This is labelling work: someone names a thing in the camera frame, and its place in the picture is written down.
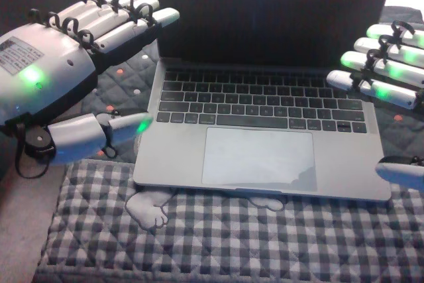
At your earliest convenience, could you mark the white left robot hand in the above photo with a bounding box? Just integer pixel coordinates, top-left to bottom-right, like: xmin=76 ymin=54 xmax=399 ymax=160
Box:
xmin=0 ymin=0 xmax=182 ymax=180

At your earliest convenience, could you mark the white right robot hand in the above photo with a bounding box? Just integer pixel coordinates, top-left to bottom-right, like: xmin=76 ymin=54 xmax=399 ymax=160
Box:
xmin=326 ymin=20 xmax=424 ymax=194

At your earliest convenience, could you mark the silver laptop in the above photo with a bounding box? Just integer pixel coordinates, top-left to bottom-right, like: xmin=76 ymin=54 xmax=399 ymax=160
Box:
xmin=133 ymin=0 xmax=398 ymax=203

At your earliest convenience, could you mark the grey quilt with checked border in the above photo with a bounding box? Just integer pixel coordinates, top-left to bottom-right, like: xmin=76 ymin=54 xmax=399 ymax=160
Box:
xmin=32 ymin=6 xmax=424 ymax=283

